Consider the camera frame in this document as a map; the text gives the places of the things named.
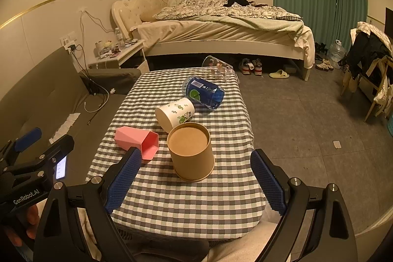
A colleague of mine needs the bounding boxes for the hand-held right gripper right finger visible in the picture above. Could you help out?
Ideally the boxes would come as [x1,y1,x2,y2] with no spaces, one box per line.
[250,148,358,262]

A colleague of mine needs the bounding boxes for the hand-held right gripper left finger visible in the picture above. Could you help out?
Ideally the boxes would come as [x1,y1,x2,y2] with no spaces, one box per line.
[32,147,143,262]

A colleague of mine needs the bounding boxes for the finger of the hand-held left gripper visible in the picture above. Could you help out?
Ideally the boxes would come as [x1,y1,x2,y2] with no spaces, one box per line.
[17,136,75,178]
[0,127,42,169]

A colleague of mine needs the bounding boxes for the pink plastic cup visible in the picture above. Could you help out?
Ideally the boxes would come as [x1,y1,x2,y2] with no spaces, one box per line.
[114,126,159,161]

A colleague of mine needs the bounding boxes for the brown paper cup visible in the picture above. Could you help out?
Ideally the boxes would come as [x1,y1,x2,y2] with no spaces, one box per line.
[167,123,215,182]

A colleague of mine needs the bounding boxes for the white cup with green print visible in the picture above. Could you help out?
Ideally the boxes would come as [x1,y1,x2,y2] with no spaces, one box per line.
[155,97,195,134]

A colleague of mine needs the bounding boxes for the blue cup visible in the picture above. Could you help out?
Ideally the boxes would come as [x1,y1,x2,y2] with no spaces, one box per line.
[182,76,225,110]

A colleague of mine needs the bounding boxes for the clear glass cup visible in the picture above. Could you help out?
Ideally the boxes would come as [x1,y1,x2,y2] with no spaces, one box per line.
[202,55,234,81]

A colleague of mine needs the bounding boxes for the person's left hand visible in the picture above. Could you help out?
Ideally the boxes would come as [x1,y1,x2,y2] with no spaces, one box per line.
[6,202,41,248]

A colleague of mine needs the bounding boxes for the smartphone with lit screen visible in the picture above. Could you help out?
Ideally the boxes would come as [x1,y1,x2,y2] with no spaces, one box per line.
[55,156,69,180]

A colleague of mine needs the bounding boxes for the white tissue paper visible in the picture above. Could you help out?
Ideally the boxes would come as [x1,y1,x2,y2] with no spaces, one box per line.
[49,112,81,144]

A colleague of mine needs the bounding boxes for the grey sofa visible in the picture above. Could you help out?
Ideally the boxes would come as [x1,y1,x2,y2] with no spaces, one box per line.
[0,47,142,189]

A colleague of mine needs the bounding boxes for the person's leg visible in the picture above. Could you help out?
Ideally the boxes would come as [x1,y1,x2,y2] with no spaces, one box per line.
[196,221,278,262]

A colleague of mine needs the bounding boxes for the table with checkered tablecloth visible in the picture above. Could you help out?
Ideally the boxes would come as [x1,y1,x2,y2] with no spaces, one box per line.
[85,67,266,242]

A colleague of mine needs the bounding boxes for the yellow slipper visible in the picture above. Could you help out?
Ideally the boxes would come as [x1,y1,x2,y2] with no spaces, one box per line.
[269,69,290,79]

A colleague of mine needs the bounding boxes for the white nightstand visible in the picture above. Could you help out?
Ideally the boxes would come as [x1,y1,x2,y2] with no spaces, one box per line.
[88,39,150,73]

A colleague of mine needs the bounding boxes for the clear water bottle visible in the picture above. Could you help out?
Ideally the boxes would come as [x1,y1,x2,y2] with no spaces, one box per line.
[114,28,125,50]

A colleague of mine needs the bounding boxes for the pair of white shoes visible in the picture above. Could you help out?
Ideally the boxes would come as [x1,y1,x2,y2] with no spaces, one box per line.
[316,59,335,71]

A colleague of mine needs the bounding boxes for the large water jug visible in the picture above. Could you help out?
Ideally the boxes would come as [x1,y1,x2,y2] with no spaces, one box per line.
[327,39,344,69]

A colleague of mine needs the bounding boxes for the wooden chair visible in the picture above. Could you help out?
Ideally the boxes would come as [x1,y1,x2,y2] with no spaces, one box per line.
[342,32,393,123]

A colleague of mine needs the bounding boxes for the white bed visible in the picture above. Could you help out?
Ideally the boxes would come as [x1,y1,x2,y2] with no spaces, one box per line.
[135,15,316,81]

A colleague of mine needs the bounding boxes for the cream tufted headboard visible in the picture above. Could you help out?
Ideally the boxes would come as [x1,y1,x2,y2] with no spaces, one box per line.
[111,0,169,42]

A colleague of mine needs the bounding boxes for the pale green blanket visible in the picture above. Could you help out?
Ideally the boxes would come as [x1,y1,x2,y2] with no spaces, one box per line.
[187,15,304,44]

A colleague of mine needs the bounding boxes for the dark jacket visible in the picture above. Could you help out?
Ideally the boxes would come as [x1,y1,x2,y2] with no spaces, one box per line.
[345,30,393,87]

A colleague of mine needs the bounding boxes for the plaid cloth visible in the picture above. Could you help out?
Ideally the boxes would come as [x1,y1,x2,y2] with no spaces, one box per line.
[356,21,383,35]

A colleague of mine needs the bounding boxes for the black garment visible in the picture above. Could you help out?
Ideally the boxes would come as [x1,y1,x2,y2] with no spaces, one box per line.
[223,0,255,8]

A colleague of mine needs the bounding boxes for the floral quilt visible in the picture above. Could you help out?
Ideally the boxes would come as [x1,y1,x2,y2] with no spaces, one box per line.
[153,0,303,21]

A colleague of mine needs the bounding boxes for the black television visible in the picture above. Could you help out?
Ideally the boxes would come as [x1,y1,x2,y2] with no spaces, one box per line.
[385,7,393,38]

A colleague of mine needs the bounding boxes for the white cable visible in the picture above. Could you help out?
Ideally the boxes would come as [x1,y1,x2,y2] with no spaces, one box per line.
[84,87,110,113]

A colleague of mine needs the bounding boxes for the black cable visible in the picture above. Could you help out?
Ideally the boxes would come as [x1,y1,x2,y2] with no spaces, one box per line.
[69,44,102,87]

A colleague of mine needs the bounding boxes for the wall socket with charger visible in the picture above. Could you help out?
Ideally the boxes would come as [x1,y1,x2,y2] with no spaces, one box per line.
[60,32,77,50]

